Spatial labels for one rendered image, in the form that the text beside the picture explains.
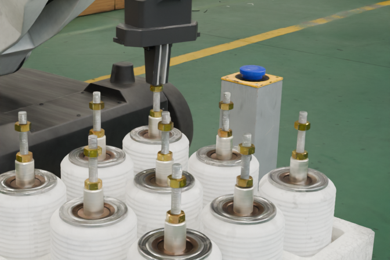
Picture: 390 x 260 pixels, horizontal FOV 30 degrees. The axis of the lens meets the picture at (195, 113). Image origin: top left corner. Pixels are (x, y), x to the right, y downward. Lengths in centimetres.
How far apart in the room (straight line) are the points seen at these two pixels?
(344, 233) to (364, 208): 52
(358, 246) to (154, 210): 26
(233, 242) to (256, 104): 35
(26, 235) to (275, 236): 29
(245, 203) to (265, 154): 35
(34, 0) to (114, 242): 58
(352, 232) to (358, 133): 96
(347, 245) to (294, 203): 9
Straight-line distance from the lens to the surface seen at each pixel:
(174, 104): 151
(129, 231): 80
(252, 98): 110
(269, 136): 115
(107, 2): 350
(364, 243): 96
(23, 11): 127
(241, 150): 79
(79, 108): 138
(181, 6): 100
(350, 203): 149
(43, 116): 134
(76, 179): 94
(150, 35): 97
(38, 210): 86
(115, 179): 94
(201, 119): 193
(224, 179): 94
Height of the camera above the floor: 60
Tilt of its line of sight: 18 degrees down
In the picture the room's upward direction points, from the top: 2 degrees clockwise
